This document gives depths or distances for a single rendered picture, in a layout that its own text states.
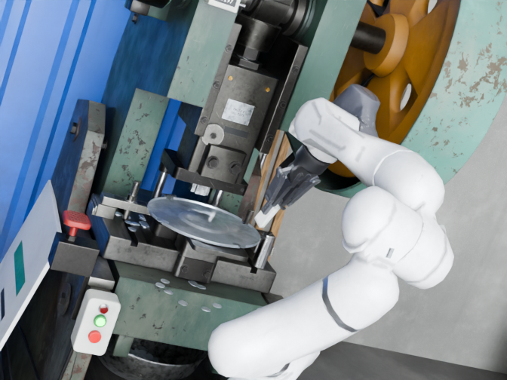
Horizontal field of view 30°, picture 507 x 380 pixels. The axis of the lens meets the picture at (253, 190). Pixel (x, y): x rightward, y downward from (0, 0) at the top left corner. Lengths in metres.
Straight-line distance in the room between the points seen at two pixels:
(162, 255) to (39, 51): 1.30
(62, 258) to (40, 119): 1.37
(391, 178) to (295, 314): 0.29
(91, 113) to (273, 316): 1.15
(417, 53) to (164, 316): 0.89
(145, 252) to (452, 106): 0.80
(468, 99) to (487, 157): 2.00
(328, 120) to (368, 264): 0.38
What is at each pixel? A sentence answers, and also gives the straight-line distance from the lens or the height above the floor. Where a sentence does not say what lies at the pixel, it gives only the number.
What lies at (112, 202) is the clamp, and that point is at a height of 0.75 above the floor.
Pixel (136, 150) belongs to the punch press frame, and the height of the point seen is 0.84.
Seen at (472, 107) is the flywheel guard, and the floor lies 1.28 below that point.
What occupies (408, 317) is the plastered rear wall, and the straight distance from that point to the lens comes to 4.29.
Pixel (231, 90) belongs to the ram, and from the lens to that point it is 2.29.
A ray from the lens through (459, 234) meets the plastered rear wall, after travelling 4.23.
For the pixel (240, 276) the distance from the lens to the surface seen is 2.40.
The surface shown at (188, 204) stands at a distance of 2.44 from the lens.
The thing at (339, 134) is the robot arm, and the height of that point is 1.18.
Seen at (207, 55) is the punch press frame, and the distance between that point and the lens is 2.21.
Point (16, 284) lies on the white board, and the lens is 2.70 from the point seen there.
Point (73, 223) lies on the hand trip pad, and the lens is 2.12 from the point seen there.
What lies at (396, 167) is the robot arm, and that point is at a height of 1.18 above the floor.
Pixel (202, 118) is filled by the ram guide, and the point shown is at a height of 1.03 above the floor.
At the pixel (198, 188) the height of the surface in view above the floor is 0.84.
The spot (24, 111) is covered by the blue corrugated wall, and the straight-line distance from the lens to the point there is 3.47.
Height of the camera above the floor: 1.45
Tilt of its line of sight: 14 degrees down
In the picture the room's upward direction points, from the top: 20 degrees clockwise
